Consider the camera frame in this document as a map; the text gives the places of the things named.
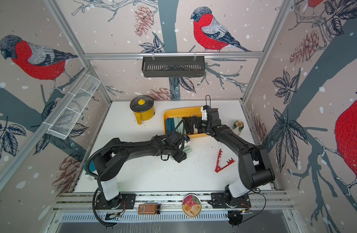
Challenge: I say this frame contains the mint green pliers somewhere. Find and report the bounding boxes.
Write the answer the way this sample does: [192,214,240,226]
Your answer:
[183,146,192,154]

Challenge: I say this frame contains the black pliers pair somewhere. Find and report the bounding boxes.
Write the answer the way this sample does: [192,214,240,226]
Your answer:
[183,117,194,135]

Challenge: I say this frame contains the dark teal pliers bottom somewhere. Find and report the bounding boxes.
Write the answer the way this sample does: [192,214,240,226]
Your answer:
[170,117,176,132]

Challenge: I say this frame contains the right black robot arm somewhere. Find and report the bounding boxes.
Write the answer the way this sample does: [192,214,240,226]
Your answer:
[194,105,275,206]

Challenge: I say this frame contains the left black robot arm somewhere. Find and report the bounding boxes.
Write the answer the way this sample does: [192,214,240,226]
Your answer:
[84,132,190,209]

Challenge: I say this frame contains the yellow plastic storage box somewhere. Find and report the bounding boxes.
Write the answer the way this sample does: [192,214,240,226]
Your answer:
[164,106,208,139]

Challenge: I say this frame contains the small brown box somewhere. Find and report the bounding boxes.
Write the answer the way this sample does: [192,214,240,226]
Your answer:
[138,203,161,215]

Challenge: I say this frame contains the red plastic tool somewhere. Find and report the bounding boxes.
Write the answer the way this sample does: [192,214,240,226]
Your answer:
[214,149,235,173]

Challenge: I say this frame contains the yellow pot with dark lid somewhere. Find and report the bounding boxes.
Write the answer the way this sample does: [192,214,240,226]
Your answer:
[130,95,155,125]

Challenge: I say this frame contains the round pink tin lid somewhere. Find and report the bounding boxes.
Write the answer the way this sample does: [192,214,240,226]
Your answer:
[182,194,202,218]

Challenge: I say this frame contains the teal lidded clear jug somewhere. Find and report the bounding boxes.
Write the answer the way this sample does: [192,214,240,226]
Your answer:
[85,162,96,181]

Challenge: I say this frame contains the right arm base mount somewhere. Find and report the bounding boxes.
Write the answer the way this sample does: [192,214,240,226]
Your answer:
[208,190,251,209]

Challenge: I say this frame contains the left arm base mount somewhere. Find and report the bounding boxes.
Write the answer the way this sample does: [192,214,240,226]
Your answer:
[93,192,136,210]

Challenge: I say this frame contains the black hanging wire basket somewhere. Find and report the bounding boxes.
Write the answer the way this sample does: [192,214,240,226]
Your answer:
[142,56,206,78]

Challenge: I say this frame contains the white mesh wall basket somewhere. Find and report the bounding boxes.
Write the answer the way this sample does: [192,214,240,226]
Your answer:
[46,73,101,140]

